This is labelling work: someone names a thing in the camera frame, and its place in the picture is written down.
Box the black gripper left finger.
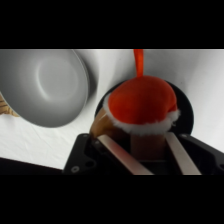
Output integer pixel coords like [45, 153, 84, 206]
[96, 134, 155, 176]

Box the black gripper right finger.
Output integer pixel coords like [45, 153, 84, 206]
[164, 131, 203, 176]

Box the potato plush with santa hat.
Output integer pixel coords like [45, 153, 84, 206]
[89, 49, 182, 162]

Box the grey bowl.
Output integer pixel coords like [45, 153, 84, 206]
[0, 49, 91, 129]

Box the tan striped plush toy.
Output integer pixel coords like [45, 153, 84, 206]
[0, 92, 20, 118]

